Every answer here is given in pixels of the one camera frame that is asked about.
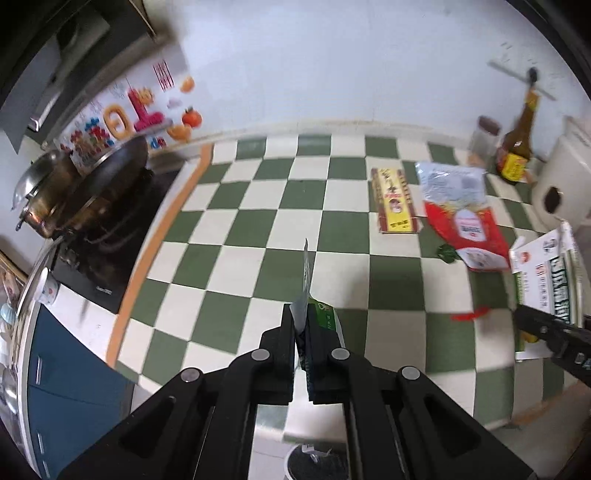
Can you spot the green white medicine sachet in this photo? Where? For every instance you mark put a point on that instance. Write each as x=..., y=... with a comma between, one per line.
x=327, y=315

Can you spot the yellow red long box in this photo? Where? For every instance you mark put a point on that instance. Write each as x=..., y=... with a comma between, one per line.
x=396, y=213

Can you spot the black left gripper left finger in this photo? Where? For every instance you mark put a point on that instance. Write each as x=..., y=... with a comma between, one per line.
x=198, y=425

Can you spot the white cup by stove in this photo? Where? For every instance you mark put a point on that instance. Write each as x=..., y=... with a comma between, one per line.
x=47, y=288

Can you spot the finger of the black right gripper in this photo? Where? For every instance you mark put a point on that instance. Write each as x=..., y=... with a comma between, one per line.
x=570, y=345

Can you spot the white round trash bin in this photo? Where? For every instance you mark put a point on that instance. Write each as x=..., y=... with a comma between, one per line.
x=304, y=461

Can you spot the green checkered table mat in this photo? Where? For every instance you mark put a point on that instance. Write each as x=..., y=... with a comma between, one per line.
x=230, y=253

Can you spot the white rice cooker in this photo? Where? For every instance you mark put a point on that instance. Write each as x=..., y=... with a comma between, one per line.
x=562, y=191

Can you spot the wall hook rail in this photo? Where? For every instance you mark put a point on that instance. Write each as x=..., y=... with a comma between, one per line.
x=524, y=78

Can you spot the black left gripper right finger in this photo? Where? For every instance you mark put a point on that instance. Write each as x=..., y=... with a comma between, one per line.
x=401, y=425

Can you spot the red white snack bag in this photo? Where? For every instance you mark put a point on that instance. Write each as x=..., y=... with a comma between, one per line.
x=456, y=206

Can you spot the colourful wall sticker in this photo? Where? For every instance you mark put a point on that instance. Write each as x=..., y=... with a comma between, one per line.
x=154, y=98

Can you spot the blue kitchen cabinet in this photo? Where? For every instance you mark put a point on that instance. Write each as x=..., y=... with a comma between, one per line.
x=73, y=397

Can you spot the black gas stove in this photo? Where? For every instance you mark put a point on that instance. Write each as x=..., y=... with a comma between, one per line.
x=97, y=261

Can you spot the green white carton box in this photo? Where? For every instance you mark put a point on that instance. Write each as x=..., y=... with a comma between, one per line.
x=549, y=275

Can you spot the glass spice jar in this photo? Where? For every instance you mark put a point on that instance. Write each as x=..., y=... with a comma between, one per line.
x=484, y=138

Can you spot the brass steel pot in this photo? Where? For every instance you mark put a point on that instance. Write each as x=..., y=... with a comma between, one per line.
x=42, y=189

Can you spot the range hood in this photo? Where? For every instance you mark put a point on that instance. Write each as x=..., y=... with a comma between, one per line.
x=56, y=56

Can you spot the black frying pan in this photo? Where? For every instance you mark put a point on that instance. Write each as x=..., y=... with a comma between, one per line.
x=93, y=195

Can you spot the brown sauce bottle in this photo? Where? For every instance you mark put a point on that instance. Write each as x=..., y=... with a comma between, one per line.
x=515, y=151

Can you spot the red wrapper scrap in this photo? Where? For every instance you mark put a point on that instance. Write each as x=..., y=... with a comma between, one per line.
x=471, y=316

